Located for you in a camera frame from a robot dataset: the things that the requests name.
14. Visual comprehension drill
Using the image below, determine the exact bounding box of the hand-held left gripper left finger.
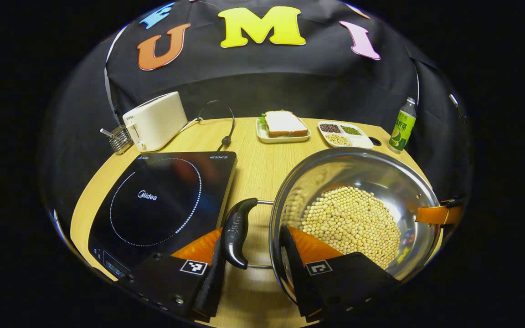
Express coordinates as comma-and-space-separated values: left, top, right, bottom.
128, 228, 227, 322

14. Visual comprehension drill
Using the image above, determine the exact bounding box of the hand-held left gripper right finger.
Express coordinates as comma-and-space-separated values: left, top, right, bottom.
281, 225, 402, 322

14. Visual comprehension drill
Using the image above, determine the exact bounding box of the stainless steel pot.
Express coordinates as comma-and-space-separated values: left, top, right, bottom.
221, 147, 445, 306

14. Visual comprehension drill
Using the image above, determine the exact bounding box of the black induction cooktop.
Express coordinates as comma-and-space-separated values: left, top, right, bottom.
88, 152, 238, 281

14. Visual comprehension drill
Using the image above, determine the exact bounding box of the pile of soybeans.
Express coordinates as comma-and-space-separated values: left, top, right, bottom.
290, 184, 402, 269

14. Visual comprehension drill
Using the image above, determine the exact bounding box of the green drink bottle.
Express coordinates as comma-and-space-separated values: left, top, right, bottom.
388, 97, 417, 152

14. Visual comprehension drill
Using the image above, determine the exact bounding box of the white divided grain tray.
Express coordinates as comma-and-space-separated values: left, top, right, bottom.
317, 121, 375, 149

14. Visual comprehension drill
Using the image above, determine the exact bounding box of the white rectangular plate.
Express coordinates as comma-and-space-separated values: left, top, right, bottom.
256, 118, 312, 144

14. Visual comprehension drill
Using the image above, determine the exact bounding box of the white toaster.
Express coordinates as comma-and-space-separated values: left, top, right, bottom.
123, 91, 189, 152

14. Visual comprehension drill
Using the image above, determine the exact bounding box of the black backdrop cloth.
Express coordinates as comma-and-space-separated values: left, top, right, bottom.
39, 0, 473, 237

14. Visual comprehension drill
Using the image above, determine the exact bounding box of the white toaster cable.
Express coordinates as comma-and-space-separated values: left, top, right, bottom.
178, 118, 204, 135

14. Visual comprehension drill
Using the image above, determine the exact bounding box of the black power cable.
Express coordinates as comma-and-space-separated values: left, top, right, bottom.
196, 100, 236, 152

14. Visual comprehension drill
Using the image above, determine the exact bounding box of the metal wire rack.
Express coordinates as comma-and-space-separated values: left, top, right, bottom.
100, 125, 134, 154

